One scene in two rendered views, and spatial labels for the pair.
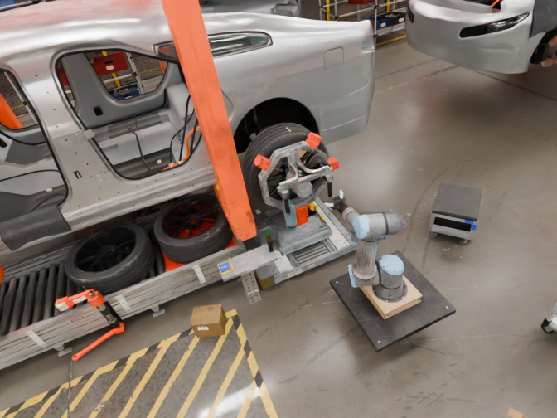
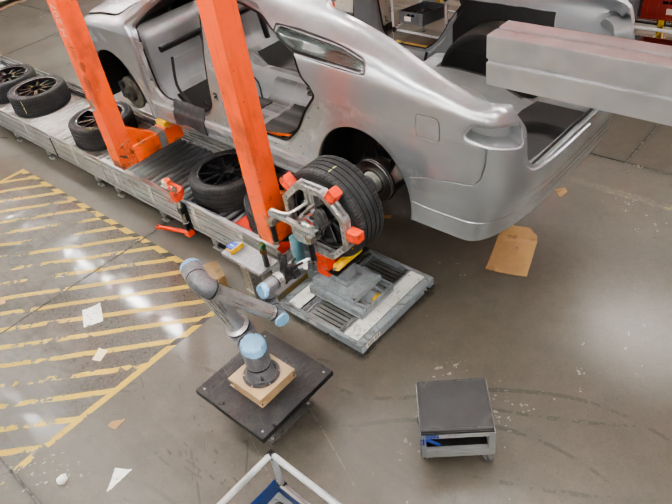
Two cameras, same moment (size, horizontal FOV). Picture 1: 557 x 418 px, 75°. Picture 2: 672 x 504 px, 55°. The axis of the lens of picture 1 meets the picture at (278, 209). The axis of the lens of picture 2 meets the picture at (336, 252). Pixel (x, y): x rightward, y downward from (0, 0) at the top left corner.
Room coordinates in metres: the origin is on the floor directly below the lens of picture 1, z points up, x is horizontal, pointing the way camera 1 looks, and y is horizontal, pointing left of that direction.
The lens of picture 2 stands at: (0.78, -3.22, 3.31)
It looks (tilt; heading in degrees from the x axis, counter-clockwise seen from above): 39 degrees down; 64
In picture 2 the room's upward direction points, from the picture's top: 10 degrees counter-clockwise
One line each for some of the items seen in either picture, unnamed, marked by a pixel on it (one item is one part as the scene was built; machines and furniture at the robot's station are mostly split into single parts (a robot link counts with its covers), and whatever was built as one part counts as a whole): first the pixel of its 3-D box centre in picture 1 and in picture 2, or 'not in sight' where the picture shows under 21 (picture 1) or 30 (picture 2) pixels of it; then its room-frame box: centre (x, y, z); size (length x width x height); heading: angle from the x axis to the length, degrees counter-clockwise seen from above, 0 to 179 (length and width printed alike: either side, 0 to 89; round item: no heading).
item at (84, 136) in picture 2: not in sight; (103, 125); (1.66, 3.39, 0.39); 0.66 x 0.66 x 0.24
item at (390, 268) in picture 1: (389, 270); (254, 351); (1.44, -0.63, 0.55); 0.17 x 0.15 x 0.18; 85
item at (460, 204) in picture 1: (455, 214); (454, 422); (2.19, -1.51, 0.17); 0.43 x 0.36 x 0.34; 146
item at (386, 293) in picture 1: (389, 284); (259, 367); (1.43, -0.64, 0.42); 0.19 x 0.19 x 0.10
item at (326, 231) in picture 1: (298, 230); (351, 287); (2.38, -0.15, 0.13); 0.50 x 0.36 x 0.10; 105
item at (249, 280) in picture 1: (249, 282); (253, 279); (1.83, 0.33, 0.21); 0.10 x 0.10 x 0.42; 15
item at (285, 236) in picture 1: (293, 216); (344, 266); (2.37, -0.12, 0.32); 0.40 x 0.30 x 0.28; 105
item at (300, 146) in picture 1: (294, 177); (317, 220); (2.21, -0.16, 0.85); 0.54 x 0.07 x 0.54; 105
